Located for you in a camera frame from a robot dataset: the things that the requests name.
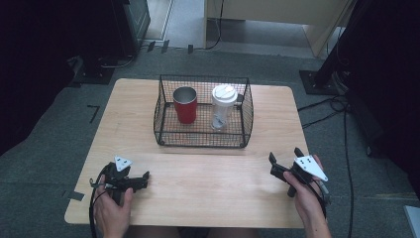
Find black flat stand base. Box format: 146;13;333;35
69;55;116;85

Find clear tumbler with white lid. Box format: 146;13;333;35
210;84;239;132

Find red steel-lined cup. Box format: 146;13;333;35
172;86;198;125

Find thin black floor cable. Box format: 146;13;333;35
99;46;150;69

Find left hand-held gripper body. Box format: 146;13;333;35
99;156;144;207

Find black hanging cable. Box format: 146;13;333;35
203;0;226;52

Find black stand with base plate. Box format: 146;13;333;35
298;0;360;97

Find black equipment cabinet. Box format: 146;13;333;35
110;0;152;58

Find person's right hand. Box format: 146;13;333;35
282;154;332;226

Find long black floor cable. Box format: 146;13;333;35
342;108;357;238

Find right hand-held gripper cable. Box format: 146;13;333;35
308;179;332;220

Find black wire mesh basket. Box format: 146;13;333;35
153;74;255;149

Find beige wooden cabinet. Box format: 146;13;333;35
203;0;359;60

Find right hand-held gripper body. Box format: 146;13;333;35
269;155;329;198

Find pale grey box corner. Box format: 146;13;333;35
402;204;420;238

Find person's left hand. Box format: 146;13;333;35
93;175;135;238

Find black looped floor cables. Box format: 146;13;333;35
296;94;350;130

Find left hand-held gripper cable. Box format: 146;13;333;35
88;165;112;238

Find hand-held gripper cable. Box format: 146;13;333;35
308;179;332;220
88;165;112;238

